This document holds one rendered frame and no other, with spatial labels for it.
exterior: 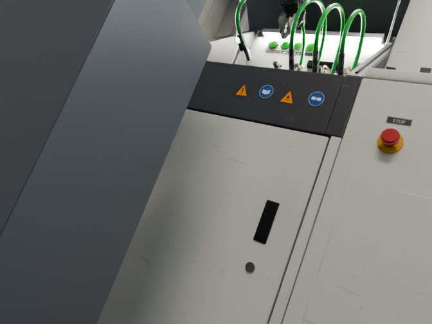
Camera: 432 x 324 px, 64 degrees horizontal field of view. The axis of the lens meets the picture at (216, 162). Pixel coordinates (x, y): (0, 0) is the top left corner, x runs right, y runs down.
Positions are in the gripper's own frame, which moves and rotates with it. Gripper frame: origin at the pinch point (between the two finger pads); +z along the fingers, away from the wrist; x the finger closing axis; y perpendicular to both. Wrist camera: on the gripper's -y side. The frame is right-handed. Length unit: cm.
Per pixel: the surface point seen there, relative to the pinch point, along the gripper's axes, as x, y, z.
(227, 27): -180, -202, -148
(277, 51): -16.9, -31.0, -13.6
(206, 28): -187, -177, -127
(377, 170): 44, 23, 47
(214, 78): -5.0, 23.2, 31.0
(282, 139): 21, 23, 45
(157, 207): -6, 23, 72
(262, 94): 11.8, 23.2, 33.8
